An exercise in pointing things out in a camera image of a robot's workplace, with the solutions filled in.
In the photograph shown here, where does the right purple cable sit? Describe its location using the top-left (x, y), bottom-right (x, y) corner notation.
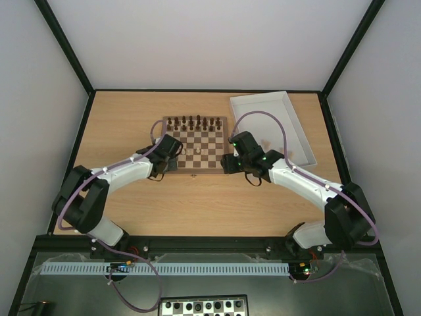
top-left (230, 111), bottom-right (379, 284)

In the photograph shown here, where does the white cardboard box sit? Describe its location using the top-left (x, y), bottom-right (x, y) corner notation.
top-left (230, 92), bottom-right (317, 171)

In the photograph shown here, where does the light blue cable duct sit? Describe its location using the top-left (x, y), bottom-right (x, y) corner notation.
top-left (39, 262), bottom-right (289, 277)

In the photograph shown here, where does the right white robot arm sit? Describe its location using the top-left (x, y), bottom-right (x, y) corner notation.
top-left (220, 132), bottom-right (375, 258)

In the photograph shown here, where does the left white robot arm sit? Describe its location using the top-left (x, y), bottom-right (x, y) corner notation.
top-left (52, 134), bottom-right (183, 247)

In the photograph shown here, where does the wooden chess board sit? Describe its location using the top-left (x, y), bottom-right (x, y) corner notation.
top-left (162, 115), bottom-right (228, 174)

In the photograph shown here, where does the printed checker calibration board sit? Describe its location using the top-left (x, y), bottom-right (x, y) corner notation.
top-left (158, 295), bottom-right (249, 316)

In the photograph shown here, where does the black aluminium rail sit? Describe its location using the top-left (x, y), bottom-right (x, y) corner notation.
top-left (88, 235), bottom-right (382, 264)

